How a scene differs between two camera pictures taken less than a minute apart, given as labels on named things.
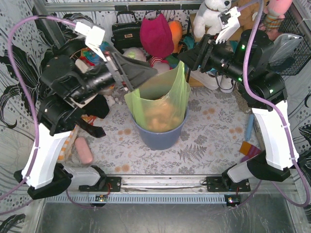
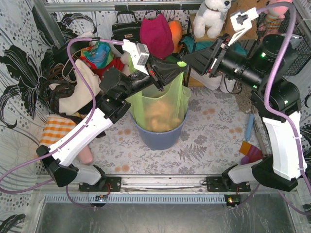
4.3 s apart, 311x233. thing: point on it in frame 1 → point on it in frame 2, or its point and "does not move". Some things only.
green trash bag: x=162 y=100 does not move
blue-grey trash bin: x=160 y=141 does not move
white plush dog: x=206 y=16 does not move
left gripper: x=117 y=73 → x=155 y=76
